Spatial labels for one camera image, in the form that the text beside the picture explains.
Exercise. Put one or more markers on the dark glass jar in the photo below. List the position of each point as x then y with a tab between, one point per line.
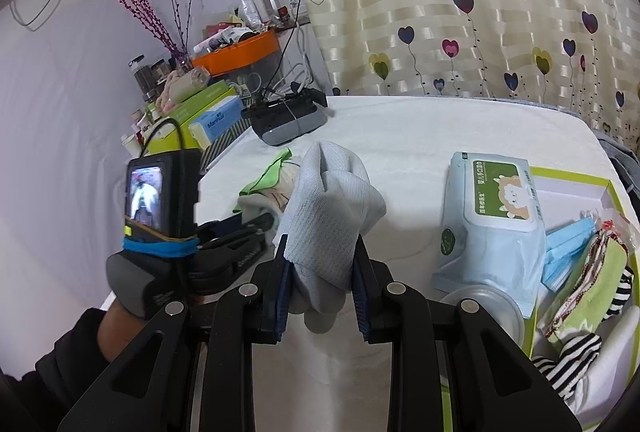
142	79

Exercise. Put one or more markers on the black and grey headset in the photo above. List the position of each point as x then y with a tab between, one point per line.
290	121

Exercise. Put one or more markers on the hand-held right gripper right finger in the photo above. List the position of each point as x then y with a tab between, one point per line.
361	307

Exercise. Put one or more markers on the green sock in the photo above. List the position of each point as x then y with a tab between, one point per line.
265	179

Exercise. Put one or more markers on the lime green box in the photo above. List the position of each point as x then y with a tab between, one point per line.
165	141

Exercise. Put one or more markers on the orange tray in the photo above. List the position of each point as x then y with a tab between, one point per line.
235	54

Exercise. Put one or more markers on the white box with green edge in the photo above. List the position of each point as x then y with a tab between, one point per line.
570	192

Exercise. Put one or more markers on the black and white striped sock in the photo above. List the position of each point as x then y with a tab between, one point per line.
570	362
622	289

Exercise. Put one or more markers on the person's left forearm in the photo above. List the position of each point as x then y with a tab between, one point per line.
60	362

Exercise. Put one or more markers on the white patterned sock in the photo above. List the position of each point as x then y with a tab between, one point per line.
265	207

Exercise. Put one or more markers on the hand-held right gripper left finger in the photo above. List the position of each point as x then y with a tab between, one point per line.
282	287

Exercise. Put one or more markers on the striped cardboard tray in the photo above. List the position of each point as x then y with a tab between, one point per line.
225	144

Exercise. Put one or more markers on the flat olive green box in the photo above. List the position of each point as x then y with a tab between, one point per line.
205	99

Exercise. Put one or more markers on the blue tissue pack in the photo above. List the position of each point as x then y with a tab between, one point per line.
215	119

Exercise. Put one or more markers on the blue face mask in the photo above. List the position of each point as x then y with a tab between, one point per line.
565	257

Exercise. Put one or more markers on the light blue sock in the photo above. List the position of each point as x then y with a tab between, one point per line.
330	222

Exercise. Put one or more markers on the heart print curtain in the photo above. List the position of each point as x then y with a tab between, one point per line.
450	36

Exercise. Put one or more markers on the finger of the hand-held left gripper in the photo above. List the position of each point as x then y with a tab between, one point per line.
250	234
227	226

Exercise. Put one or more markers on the pink towel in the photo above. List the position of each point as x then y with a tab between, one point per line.
165	99

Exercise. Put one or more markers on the green cloth pouch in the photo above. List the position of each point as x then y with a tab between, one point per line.
595	297

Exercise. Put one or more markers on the wet wipes pack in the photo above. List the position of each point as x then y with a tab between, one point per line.
490	237

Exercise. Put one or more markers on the clear round lid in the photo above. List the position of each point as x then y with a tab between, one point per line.
485	317

